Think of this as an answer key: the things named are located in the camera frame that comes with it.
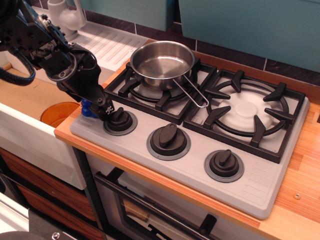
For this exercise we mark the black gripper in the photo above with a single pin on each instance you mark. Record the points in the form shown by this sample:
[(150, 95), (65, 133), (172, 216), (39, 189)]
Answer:
[(76, 72)]

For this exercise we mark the blue toy blueberry cluster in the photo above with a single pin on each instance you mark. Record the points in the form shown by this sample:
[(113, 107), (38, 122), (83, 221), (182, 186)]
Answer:
[(85, 111)]

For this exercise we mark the stainless steel pan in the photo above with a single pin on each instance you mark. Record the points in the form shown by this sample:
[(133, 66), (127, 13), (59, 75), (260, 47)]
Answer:
[(165, 65)]

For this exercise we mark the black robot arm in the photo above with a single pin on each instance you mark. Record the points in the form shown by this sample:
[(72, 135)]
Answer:
[(39, 44)]

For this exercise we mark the black left stove knob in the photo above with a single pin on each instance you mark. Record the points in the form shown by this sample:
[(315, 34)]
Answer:
[(120, 123)]

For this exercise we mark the black stove knob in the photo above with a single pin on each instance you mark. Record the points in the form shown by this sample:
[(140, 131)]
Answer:
[(120, 123), (224, 166), (168, 143)]

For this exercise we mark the grey toy stove top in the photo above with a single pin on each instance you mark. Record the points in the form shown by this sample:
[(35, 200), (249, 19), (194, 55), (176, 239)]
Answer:
[(236, 149)]

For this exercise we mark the black middle stove knob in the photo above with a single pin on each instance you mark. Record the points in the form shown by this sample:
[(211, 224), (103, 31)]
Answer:
[(168, 143)]

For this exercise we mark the black right stove knob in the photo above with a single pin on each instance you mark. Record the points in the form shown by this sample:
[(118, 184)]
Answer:
[(224, 166)]

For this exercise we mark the orange plastic plate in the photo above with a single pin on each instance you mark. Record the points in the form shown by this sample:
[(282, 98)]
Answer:
[(57, 113)]

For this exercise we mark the black left burner grate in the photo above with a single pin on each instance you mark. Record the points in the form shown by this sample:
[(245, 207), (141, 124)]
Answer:
[(171, 105)]

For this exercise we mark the white sink unit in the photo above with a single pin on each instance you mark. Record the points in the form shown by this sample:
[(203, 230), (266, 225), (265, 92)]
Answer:
[(21, 131)]

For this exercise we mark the grey toy faucet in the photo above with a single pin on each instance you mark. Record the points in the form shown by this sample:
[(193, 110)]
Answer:
[(69, 21)]

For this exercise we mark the wooden drawer front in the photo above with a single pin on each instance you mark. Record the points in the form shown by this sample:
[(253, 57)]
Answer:
[(55, 200)]

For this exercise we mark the oven door with handle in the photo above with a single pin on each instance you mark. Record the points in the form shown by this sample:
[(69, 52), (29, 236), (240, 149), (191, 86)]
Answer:
[(144, 211)]

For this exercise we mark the teal wall cabinet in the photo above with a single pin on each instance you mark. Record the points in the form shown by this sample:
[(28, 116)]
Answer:
[(287, 31)]

